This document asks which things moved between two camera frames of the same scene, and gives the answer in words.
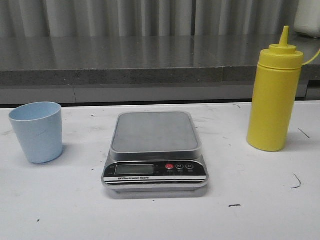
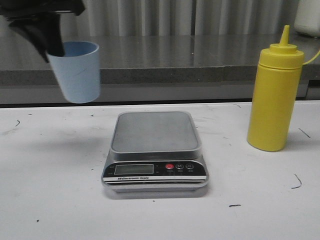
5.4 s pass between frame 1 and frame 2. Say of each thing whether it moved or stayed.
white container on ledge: stayed
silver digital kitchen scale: stayed
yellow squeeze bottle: stayed
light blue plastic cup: moved
